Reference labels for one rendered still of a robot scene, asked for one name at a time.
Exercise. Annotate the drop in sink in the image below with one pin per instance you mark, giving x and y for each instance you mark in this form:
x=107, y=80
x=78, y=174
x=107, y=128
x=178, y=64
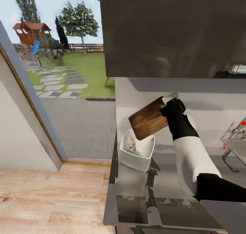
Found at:
x=238, y=146

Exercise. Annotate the cutting board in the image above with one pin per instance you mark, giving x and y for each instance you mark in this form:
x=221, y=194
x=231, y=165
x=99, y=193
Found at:
x=148, y=120

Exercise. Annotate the bowl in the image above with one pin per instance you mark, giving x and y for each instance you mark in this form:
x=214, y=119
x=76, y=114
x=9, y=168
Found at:
x=141, y=148

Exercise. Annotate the cabinet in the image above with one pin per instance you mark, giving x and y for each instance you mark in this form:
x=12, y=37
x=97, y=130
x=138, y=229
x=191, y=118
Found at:
x=174, y=38

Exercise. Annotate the fixed window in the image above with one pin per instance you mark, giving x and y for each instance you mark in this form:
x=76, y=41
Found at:
x=54, y=49

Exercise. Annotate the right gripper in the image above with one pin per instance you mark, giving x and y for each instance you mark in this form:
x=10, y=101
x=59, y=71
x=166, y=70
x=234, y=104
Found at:
x=162, y=111

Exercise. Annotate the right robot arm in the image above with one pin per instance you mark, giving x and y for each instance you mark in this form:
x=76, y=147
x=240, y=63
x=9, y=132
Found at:
x=198, y=176

